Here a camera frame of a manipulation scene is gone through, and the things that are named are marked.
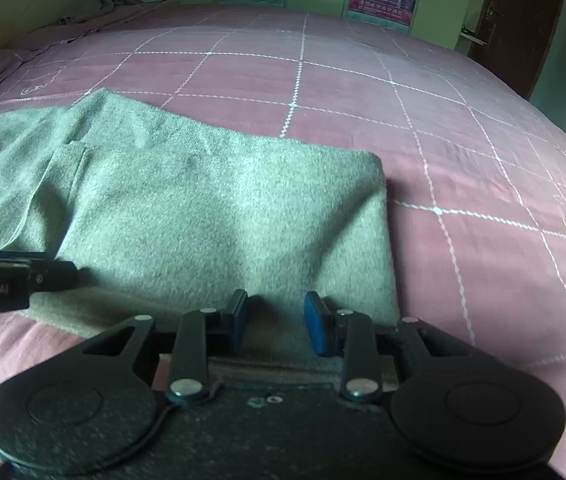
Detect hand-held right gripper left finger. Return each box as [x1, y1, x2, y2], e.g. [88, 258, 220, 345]
[80, 289, 251, 405]

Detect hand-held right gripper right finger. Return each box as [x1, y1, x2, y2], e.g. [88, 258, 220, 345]
[304, 290, 470, 405]

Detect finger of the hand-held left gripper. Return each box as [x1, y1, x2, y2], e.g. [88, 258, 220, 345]
[0, 245, 80, 293]

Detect grey pants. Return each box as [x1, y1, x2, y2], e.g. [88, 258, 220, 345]
[0, 88, 403, 361]

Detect pink checked bedsheet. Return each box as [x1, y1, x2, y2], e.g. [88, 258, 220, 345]
[0, 1, 566, 480]

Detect crumpled grey cloth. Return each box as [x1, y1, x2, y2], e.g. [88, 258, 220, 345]
[55, 0, 141, 27]

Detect cream corner shelves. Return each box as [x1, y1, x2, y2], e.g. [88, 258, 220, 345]
[457, 0, 501, 47]

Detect dark brown wooden door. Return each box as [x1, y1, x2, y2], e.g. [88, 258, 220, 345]
[467, 0, 566, 102]

